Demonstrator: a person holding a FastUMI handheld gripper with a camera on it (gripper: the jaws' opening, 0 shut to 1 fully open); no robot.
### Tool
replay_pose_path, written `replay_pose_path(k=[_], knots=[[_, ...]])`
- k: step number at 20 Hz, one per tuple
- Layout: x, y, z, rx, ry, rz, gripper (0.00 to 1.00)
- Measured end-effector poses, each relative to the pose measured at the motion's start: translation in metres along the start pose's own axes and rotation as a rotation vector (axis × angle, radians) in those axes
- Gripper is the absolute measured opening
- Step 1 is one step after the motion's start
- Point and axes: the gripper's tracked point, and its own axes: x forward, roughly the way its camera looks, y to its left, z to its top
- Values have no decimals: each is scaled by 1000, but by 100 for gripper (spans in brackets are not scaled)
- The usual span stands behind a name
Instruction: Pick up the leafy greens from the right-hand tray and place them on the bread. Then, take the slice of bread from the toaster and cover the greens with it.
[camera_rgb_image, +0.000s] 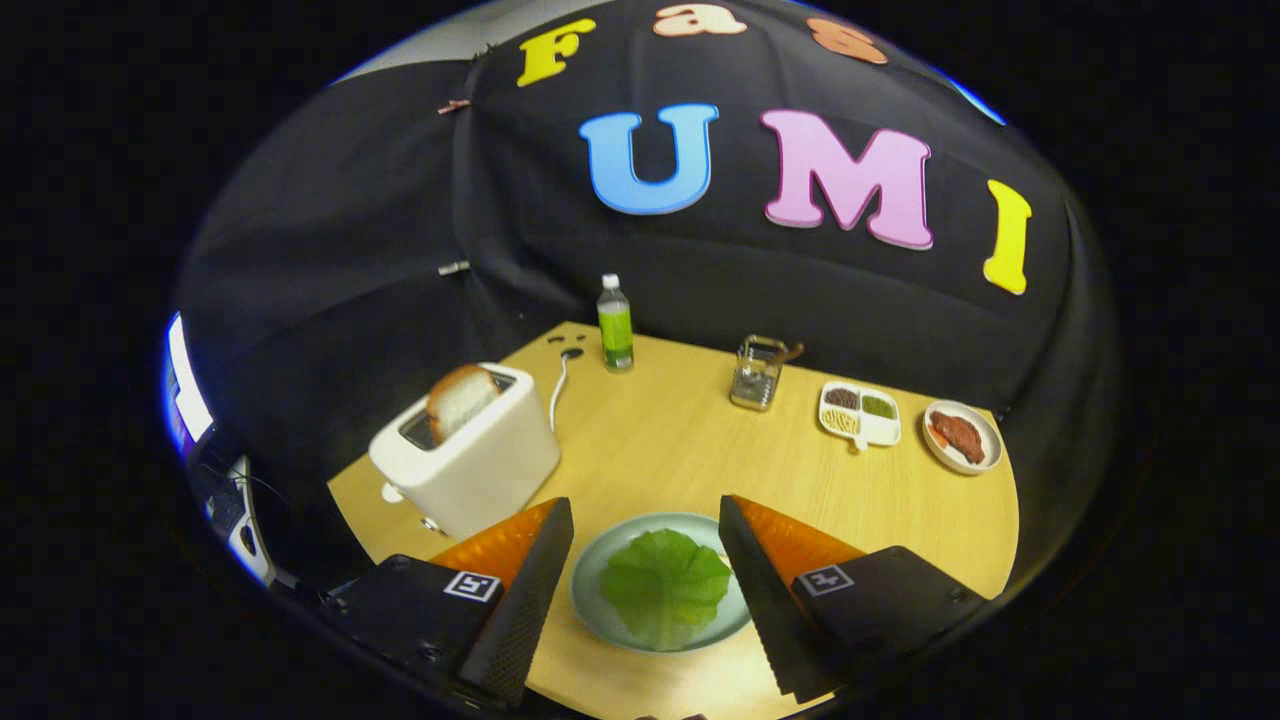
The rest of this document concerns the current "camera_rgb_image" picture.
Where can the white round plate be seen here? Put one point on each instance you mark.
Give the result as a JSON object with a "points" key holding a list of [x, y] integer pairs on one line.
{"points": [[990, 440]]}

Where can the silver metal clip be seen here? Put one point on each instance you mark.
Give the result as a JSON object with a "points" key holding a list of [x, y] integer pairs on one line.
{"points": [[453, 267]]}

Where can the black backdrop cloth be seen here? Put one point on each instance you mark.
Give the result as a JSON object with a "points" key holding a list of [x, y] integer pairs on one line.
{"points": [[400, 200]]}

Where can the brown cooked meat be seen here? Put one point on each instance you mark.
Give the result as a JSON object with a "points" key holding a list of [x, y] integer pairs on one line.
{"points": [[958, 436]]}

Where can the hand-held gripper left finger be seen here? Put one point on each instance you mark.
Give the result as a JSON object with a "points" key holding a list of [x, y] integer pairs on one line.
{"points": [[520, 620]]}

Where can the white divided dish with beans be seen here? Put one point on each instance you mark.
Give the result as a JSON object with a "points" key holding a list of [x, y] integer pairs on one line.
{"points": [[880, 432]]}

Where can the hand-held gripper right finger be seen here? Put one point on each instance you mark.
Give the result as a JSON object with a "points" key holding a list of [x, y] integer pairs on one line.
{"points": [[765, 610]]}

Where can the green lettuce leaf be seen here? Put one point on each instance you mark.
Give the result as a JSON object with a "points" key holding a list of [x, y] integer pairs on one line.
{"points": [[665, 590]]}

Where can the white bread slice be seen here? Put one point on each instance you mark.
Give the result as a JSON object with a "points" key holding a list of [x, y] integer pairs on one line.
{"points": [[460, 400]]}

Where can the white toaster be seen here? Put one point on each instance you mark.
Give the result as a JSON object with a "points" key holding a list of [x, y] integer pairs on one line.
{"points": [[485, 465]]}

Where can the pale green round plate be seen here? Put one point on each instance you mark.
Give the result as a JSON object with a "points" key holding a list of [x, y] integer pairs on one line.
{"points": [[590, 580]]}

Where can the green label plastic bottle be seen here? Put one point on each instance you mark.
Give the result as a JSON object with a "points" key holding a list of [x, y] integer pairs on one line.
{"points": [[615, 335]]}

